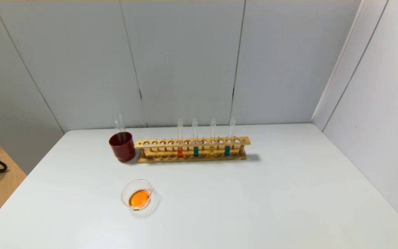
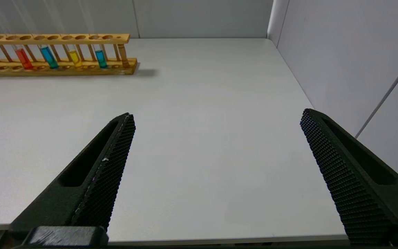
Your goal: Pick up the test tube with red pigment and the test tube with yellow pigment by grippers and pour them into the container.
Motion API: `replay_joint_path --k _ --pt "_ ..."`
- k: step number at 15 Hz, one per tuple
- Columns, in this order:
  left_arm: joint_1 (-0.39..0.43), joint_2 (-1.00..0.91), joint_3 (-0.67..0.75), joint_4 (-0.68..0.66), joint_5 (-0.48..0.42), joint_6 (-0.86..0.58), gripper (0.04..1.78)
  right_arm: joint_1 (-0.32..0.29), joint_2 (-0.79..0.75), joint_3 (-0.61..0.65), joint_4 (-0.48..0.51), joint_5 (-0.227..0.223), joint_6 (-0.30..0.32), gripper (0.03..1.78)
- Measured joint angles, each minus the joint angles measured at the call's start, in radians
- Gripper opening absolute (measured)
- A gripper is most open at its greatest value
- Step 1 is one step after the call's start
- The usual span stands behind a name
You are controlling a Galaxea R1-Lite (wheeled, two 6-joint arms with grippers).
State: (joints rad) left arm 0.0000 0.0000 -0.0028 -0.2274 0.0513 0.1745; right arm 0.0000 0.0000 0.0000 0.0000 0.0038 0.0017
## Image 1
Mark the red liquid test tube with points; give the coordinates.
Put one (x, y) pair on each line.
(122, 124)
(180, 152)

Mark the yellow liquid test tube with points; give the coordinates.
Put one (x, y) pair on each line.
(116, 124)
(212, 150)

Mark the blue-green liquid test tube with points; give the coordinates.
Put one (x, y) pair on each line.
(227, 150)
(196, 151)

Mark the wooden test tube rack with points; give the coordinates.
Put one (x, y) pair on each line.
(202, 158)

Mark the dark red plastic cup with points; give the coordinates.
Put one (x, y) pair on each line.
(123, 150)

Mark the clear glass beaker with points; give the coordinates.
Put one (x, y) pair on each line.
(139, 199)

